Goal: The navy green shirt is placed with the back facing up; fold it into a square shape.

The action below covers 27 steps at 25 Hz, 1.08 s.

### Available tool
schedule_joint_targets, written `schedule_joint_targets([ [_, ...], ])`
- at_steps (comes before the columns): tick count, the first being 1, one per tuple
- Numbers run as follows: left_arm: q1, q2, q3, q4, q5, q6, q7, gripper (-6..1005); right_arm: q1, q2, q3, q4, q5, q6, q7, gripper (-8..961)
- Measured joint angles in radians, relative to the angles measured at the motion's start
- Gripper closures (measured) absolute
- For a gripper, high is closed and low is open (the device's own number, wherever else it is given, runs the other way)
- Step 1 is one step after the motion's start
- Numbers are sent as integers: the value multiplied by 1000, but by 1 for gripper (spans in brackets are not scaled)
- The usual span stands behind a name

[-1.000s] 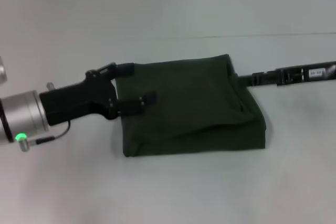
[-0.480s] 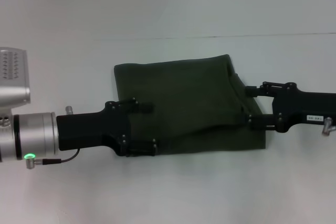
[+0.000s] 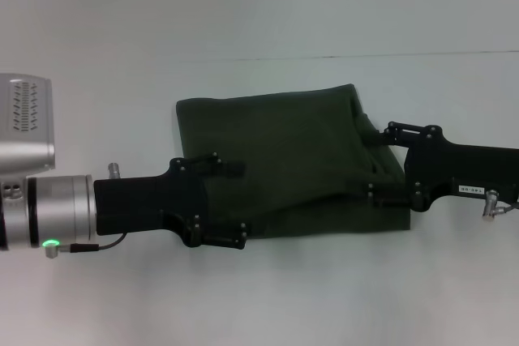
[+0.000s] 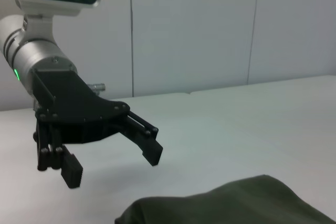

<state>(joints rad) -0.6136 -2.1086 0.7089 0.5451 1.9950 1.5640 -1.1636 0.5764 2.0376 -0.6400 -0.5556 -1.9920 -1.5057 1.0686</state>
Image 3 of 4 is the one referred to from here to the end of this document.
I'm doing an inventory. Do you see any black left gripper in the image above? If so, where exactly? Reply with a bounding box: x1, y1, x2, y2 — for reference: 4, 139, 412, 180
92, 152, 250, 251

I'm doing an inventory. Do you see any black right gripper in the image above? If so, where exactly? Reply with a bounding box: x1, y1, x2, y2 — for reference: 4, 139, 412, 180
345, 120, 519, 214

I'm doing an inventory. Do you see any dark green t-shirt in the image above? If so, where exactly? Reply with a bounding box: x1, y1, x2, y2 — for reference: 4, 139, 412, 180
175, 83, 413, 238

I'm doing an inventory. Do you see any silver right wrist plug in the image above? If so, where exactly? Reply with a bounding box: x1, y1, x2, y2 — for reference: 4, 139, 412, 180
481, 187, 502, 221

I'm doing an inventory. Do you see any grey right wrist cable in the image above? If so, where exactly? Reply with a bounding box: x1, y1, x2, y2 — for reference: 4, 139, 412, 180
496, 194, 519, 214

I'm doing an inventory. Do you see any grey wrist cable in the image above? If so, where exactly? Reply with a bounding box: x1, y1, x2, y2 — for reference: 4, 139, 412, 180
59, 233, 130, 254
496, 194, 519, 214

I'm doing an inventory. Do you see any grey left wrist cable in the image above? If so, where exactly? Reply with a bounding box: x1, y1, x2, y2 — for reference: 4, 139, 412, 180
59, 233, 130, 254

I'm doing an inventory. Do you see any silver vented left wrist camera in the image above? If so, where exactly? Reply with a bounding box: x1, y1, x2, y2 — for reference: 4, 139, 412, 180
0, 73, 57, 180

